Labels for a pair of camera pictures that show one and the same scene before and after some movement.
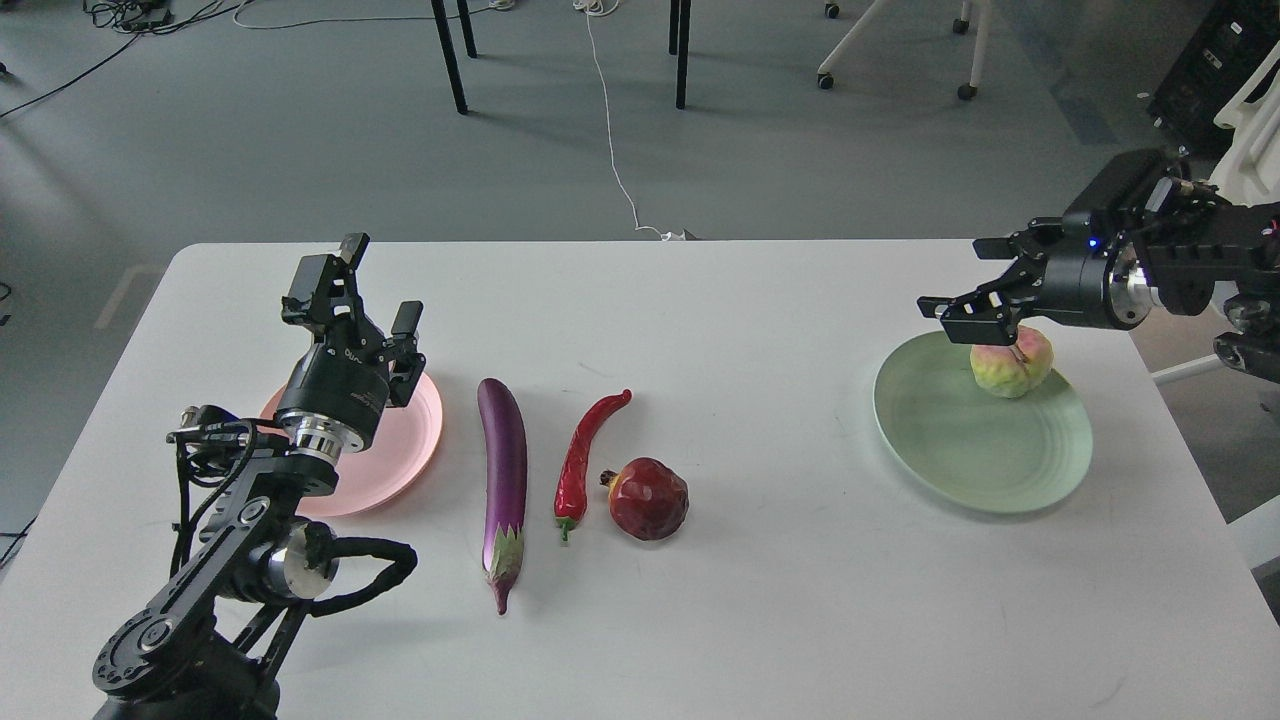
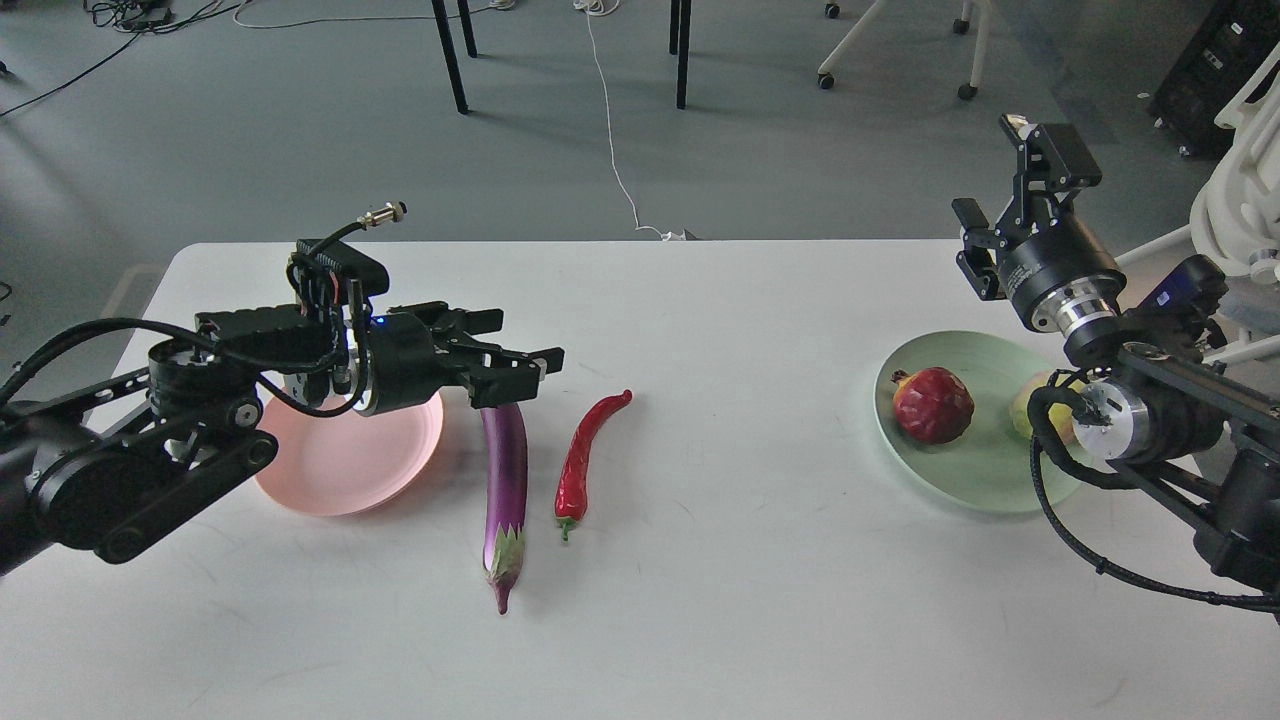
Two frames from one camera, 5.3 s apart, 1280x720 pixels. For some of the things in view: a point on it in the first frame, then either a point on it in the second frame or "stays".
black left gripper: (340, 391) → (413, 364)
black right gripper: (1106, 285) → (1064, 279)
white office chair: (1248, 168) stays
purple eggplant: (504, 483) stays
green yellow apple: (1012, 370) → (1060, 414)
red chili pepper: (570, 493) stays
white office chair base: (961, 26) stays
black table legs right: (679, 24) stays
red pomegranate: (648, 499) → (932, 406)
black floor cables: (139, 18) stays
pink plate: (393, 459) stays
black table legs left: (449, 49) stays
